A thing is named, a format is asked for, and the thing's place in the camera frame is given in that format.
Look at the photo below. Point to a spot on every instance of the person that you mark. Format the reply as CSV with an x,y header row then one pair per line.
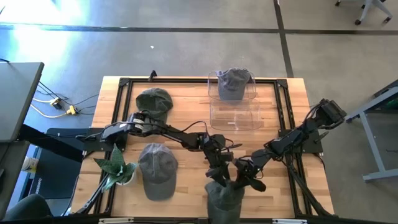
x,y
28,210

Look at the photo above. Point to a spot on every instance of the gray baseball cap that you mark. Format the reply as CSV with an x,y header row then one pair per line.
x,y
158,171

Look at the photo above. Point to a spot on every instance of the white metal bracket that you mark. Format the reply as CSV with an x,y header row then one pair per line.
x,y
115,220
289,221

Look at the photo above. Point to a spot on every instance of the black desk beam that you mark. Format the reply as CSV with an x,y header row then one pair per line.
x,y
46,141

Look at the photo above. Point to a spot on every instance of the green plant in white pot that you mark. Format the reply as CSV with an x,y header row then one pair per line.
x,y
116,168

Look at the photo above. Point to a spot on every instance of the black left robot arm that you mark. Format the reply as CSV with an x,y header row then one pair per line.
x,y
174,133

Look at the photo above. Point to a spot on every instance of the gray office chair base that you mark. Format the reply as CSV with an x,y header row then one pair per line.
x,y
368,6

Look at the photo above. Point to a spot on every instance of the black diagonal frame strut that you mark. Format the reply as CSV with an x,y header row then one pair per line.
x,y
93,197
308,193

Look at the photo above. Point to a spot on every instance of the gray metal table frame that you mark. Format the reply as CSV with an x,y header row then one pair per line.
x,y
373,146

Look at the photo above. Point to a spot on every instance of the blue-gray baseball cap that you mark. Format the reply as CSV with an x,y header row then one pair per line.
x,y
233,85

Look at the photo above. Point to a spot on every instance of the yellow and black power plug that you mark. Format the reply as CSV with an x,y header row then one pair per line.
x,y
56,102

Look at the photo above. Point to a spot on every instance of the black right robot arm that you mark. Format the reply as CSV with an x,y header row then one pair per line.
x,y
286,143

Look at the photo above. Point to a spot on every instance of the white paper cup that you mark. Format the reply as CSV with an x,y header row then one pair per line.
x,y
30,165

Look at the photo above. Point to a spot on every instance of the clear plastic container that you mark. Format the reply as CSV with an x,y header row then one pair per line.
x,y
212,93
236,116

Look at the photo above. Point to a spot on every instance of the black floor mat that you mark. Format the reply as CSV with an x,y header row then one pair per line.
x,y
53,177

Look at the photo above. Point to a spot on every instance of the black aluminium table frame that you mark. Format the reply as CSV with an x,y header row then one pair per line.
x,y
186,81

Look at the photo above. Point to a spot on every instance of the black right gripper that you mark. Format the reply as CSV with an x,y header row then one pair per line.
x,y
248,168

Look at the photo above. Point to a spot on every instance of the gray desk top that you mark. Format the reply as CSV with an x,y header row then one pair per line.
x,y
18,99

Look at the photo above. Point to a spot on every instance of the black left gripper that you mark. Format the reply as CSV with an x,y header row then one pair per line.
x,y
217,152

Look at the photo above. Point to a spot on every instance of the black clamp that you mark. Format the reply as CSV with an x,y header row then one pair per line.
x,y
152,75

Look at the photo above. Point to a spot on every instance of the dark gray desk panel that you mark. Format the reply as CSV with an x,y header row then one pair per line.
x,y
12,174

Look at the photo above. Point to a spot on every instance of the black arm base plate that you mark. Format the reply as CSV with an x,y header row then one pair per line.
x,y
93,144
314,146

